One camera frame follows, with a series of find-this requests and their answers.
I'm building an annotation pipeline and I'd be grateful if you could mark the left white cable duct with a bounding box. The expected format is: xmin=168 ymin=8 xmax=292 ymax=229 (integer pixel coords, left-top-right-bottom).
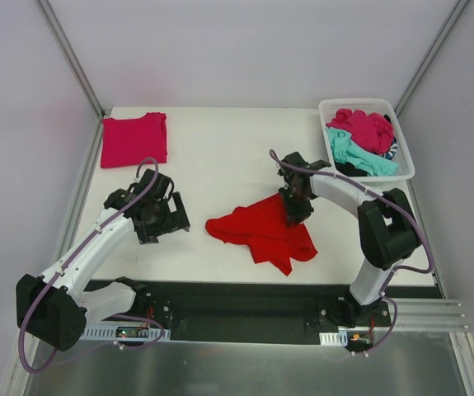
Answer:
xmin=80 ymin=324 xmax=171 ymax=342

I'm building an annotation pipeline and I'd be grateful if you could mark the aluminium frame post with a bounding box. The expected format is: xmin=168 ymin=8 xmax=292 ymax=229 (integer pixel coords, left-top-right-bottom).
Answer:
xmin=34 ymin=0 xmax=108 ymax=120
xmin=394 ymin=0 xmax=473 ymax=116

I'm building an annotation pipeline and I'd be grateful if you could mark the red t shirt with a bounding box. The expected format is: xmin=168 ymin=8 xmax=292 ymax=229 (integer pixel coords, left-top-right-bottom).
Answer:
xmin=205 ymin=193 xmax=317 ymax=276

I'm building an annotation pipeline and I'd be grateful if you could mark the black garment in basket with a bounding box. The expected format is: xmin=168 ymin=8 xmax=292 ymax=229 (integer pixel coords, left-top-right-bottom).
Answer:
xmin=335 ymin=162 xmax=369 ymax=177

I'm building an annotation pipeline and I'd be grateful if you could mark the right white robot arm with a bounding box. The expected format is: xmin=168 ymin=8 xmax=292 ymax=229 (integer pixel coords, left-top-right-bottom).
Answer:
xmin=270 ymin=151 xmax=422 ymax=328

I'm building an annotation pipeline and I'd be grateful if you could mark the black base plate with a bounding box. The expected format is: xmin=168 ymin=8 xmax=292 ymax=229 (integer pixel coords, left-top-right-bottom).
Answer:
xmin=83 ymin=280 xmax=392 ymax=346

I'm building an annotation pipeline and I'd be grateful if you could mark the white cable duct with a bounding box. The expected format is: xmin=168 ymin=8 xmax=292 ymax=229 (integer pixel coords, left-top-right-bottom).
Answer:
xmin=80 ymin=324 xmax=171 ymax=342
xmin=319 ymin=330 xmax=348 ymax=347

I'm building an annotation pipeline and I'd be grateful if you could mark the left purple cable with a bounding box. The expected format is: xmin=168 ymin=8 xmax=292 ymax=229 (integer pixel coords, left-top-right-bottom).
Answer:
xmin=17 ymin=156 xmax=167 ymax=375

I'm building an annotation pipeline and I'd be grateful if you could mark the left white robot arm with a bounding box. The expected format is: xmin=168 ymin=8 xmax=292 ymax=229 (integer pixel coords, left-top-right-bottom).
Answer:
xmin=16 ymin=169 xmax=190 ymax=351

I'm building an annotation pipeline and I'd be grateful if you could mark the white plastic basket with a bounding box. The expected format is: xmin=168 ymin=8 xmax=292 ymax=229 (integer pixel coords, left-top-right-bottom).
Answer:
xmin=318 ymin=98 xmax=415 ymax=183

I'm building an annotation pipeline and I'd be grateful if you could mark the left aluminium frame post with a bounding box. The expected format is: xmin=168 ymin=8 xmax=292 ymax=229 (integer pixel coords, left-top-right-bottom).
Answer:
xmin=34 ymin=0 xmax=108 ymax=120

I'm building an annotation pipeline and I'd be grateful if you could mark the teal t shirt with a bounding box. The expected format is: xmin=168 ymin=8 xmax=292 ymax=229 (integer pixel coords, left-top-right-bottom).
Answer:
xmin=326 ymin=127 xmax=399 ymax=177

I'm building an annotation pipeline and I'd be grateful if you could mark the crumpled magenta t shirt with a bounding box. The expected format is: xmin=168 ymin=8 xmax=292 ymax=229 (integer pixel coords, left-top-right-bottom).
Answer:
xmin=326 ymin=108 xmax=394 ymax=155

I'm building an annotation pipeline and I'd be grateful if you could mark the right aluminium frame post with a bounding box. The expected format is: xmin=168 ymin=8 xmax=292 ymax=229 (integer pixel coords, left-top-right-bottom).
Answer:
xmin=394 ymin=0 xmax=473 ymax=116

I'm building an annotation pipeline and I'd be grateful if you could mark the right white cable duct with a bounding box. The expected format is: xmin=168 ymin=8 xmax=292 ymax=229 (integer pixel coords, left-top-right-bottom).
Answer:
xmin=319 ymin=330 xmax=348 ymax=347

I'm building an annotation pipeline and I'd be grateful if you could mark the folded magenta t shirt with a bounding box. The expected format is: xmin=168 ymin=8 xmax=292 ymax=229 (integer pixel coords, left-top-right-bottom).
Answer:
xmin=101 ymin=112 xmax=167 ymax=169

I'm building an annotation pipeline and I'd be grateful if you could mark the striped garment in basket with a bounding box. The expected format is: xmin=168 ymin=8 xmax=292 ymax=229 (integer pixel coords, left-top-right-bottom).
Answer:
xmin=382 ymin=138 xmax=398 ymax=160

